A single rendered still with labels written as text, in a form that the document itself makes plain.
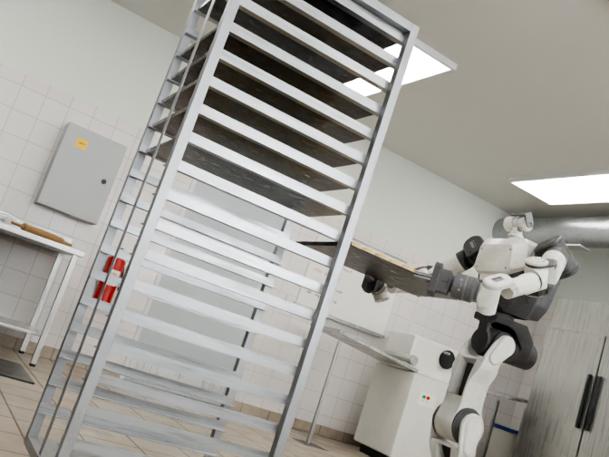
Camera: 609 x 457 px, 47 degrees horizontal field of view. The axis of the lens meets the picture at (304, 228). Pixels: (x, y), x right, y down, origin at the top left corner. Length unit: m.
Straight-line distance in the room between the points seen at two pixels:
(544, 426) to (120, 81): 5.03
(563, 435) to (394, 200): 2.79
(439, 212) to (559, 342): 1.84
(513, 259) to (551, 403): 4.50
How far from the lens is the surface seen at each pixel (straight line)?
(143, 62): 6.45
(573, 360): 7.24
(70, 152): 5.97
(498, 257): 2.93
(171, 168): 2.01
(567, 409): 7.16
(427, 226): 7.73
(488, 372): 2.87
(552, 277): 2.65
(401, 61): 2.43
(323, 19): 2.33
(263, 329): 2.15
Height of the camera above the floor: 0.64
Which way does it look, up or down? 10 degrees up
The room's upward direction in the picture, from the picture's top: 19 degrees clockwise
